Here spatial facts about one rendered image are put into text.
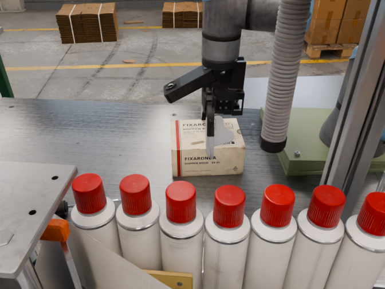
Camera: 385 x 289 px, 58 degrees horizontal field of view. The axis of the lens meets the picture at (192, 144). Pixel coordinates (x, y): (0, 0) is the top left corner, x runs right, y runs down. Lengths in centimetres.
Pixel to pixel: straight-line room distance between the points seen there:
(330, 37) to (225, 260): 363
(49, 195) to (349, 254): 32
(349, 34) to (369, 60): 356
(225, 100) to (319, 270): 40
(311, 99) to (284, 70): 76
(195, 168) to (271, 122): 37
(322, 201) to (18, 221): 28
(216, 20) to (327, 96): 63
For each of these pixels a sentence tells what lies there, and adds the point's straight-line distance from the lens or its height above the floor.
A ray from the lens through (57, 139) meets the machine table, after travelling 96.
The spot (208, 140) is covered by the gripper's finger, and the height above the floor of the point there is 93.
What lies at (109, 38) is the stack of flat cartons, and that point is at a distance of 434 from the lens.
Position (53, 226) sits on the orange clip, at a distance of 35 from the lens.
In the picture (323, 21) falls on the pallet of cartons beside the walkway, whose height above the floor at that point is 38.
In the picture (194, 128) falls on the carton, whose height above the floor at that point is 90.
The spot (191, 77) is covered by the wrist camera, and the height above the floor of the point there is 104.
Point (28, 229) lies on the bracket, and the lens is 28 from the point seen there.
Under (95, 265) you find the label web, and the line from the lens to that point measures 41.
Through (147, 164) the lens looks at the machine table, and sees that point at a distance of 82.
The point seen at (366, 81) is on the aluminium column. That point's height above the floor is 116.
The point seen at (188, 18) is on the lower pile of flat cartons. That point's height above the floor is 13.
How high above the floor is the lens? 133
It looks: 35 degrees down
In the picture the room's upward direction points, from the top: straight up
